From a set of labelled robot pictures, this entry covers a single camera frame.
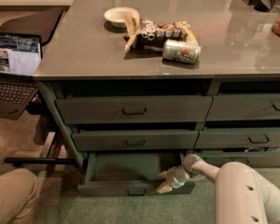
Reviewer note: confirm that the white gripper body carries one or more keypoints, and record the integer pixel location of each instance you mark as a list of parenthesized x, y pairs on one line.
[(174, 177)]

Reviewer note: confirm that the green drawer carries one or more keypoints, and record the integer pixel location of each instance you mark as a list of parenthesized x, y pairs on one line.
[(133, 109), (133, 140), (238, 138), (244, 107), (127, 173), (253, 159)]

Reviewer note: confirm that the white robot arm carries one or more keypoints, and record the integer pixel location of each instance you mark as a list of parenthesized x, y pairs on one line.
[(241, 194)]

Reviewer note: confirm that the green soda can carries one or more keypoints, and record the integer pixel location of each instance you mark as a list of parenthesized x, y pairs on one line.
[(182, 52)]

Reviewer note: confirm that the brown snack bag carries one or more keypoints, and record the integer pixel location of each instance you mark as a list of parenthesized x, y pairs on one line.
[(145, 34)]

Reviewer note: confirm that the black chair base bar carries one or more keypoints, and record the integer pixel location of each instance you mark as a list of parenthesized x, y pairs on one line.
[(18, 161)]

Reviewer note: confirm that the person's leg in khaki trousers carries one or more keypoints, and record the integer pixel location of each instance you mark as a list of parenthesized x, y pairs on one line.
[(19, 195)]

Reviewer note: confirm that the white bowl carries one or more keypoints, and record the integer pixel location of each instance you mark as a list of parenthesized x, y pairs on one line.
[(116, 15)]

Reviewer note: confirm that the black laptop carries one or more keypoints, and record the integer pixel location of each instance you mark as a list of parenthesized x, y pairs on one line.
[(20, 55)]

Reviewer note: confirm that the dark chair seat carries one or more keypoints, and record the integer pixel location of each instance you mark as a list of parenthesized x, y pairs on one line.
[(43, 23)]

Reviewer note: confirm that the green drawer cabinet frame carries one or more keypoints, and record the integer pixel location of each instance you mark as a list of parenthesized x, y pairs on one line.
[(52, 90)]

